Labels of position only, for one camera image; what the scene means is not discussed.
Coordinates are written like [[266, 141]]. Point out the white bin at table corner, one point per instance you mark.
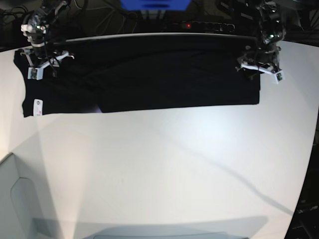
[[26, 211]]

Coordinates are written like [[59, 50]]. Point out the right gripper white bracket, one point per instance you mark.
[[39, 67]]

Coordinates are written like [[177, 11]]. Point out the black T-shirt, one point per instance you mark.
[[146, 73]]

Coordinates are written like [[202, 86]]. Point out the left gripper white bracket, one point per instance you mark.
[[263, 59]]

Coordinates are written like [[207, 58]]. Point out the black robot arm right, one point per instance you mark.
[[36, 27]]

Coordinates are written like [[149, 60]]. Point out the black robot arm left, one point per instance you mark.
[[261, 20]]

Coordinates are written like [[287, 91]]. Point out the white garment label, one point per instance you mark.
[[37, 107]]

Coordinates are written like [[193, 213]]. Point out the black power strip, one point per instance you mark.
[[203, 26]]

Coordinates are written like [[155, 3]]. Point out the blue box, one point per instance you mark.
[[178, 5]]

